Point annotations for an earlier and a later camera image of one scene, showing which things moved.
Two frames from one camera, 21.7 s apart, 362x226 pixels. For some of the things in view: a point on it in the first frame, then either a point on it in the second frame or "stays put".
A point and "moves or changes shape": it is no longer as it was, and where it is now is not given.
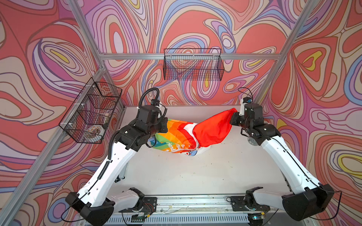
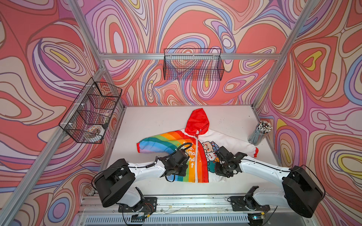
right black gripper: x=234 y=117 → x=218 y=172
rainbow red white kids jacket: x=194 y=139 moves or changes shape
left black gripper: x=164 y=128 → x=185 y=166
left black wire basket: x=87 y=121 stays put
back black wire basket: x=193 y=64 stays put
